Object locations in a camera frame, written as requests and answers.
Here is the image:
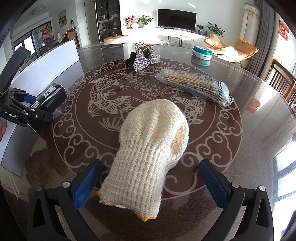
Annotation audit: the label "teal round container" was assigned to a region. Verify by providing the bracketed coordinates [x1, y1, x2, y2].
[191, 46, 213, 61]

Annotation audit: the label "white cardboard box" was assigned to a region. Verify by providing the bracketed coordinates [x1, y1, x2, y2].
[0, 38, 78, 178]

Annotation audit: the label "clear hair claw clip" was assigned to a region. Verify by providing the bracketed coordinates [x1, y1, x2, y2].
[135, 42, 154, 57]

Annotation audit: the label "sequin bow tie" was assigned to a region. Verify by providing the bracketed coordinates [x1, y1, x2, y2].
[126, 47, 161, 71]

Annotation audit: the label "framed wall painting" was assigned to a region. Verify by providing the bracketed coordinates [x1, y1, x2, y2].
[58, 9, 67, 27]

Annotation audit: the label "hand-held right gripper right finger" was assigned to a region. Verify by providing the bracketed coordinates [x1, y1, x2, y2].
[198, 159, 274, 241]

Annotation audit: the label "wooden dining chair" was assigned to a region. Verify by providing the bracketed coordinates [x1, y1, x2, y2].
[67, 30, 80, 49]

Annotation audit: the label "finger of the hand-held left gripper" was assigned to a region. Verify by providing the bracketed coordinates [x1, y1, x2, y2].
[24, 108, 53, 123]
[9, 88, 38, 108]

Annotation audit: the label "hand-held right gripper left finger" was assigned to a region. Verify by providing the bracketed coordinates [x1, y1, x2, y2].
[27, 158, 102, 241]

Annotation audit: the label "grey curtain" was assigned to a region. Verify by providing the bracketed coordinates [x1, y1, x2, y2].
[248, 0, 281, 77]

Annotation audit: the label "orange rocking chair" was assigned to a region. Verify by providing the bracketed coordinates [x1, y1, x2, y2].
[203, 35, 259, 63]

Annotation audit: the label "green potted plant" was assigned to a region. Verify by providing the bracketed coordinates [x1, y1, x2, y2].
[137, 14, 153, 28]

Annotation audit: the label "person's left hand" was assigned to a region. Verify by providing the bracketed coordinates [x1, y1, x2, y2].
[0, 120, 7, 142]

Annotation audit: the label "dark grey foil pouch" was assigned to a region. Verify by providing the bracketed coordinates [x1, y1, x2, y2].
[29, 83, 67, 132]

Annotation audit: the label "black television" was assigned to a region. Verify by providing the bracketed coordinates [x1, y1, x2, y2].
[158, 9, 197, 30]

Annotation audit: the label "covered standing air conditioner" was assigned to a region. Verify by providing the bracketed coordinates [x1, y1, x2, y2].
[239, 3, 262, 50]

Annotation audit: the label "red flowers in vase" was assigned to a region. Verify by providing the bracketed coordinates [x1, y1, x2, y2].
[123, 15, 136, 29]

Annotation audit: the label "glass display cabinet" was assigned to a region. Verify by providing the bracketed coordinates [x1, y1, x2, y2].
[95, 0, 123, 42]

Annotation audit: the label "cream knit glove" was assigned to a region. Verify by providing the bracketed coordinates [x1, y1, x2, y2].
[96, 99, 190, 222]

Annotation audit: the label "large leafy potted plant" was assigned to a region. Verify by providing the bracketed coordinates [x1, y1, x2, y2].
[206, 22, 226, 37]

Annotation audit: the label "wooden slatted chair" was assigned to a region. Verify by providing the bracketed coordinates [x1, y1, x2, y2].
[265, 59, 296, 105]

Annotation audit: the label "white television cabinet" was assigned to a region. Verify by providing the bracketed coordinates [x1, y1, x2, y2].
[122, 25, 208, 44]

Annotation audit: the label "white coffee table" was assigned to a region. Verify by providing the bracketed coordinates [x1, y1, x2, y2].
[165, 32, 189, 47]

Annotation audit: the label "red wall decoration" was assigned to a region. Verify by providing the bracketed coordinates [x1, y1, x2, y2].
[279, 20, 289, 41]

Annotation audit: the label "cotton swab pack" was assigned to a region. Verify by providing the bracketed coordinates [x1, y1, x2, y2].
[154, 68, 234, 107]

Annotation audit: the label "brown cardboard box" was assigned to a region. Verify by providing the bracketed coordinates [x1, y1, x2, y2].
[103, 35, 129, 45]

